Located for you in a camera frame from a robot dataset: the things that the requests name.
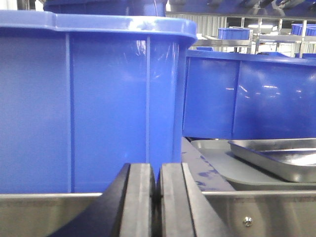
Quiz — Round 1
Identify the blue crate stacked on top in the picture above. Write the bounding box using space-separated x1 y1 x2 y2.
43 0 167 17

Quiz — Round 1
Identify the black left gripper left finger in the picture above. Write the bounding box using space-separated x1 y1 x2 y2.
51 163 156 237

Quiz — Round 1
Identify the steel front shelf rail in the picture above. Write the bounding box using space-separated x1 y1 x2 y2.
0 191 316 237

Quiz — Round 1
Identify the large blue crate centre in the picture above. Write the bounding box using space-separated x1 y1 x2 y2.
0 10 197 194

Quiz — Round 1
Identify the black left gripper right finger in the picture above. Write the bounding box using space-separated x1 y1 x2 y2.
158 163 231 237

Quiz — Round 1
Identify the blue crate right side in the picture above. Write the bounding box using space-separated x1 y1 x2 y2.
182 50 316 139

